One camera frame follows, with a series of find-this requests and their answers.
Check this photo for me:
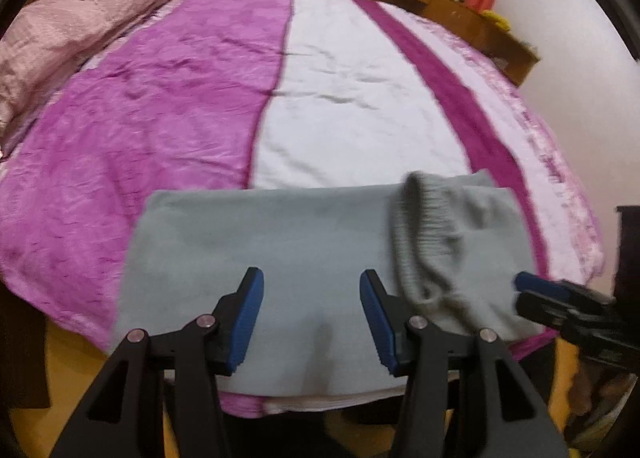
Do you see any wooden bed frame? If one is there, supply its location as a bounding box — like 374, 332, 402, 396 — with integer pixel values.
42, 323, 181, 458

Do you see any grey sweater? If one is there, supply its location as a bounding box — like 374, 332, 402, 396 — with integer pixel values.
116, 169, 540, 396

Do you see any pink pillow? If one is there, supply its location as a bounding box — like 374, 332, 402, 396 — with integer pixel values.
0, 0, 183, 149

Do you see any yellow cloth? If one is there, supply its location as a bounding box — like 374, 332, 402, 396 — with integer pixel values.
480, 8, 512, 32

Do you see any dark wooden furniture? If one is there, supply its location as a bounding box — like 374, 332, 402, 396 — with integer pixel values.
614, 205, 640, 301

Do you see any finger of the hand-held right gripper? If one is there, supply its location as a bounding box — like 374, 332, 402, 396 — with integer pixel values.
514, 271, 571, 297
516, 291, 572, 327

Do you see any purple and white striped blanket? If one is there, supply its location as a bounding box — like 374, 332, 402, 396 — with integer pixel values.
0, 0, 606, 419

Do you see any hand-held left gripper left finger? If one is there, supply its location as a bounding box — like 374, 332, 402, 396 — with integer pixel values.
50, 267, 265, 458

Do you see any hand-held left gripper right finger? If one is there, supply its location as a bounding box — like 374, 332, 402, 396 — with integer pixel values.
360, 267, 569, 458

